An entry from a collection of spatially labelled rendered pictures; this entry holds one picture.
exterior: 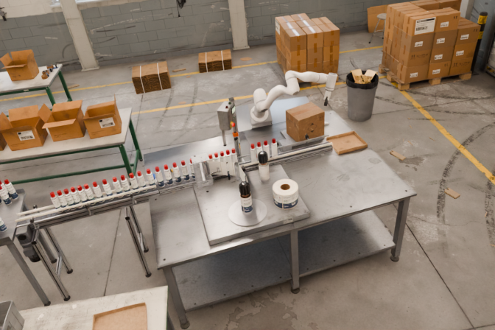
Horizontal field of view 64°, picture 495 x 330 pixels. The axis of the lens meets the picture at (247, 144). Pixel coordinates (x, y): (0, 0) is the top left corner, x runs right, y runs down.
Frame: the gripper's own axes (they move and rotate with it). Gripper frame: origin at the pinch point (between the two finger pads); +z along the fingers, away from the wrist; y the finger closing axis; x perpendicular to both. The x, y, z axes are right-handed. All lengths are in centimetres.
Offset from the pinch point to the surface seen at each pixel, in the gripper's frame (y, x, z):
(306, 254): 101, 23, 105
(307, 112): 21.8, -13.3, 4.7
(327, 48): -276, -40, 11
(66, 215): 172, -173, 86
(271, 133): 17, -46, 40
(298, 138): 34.6, -14.7, 27.7
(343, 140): 16.5, 26.6, 25.9
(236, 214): 142, -35, 53
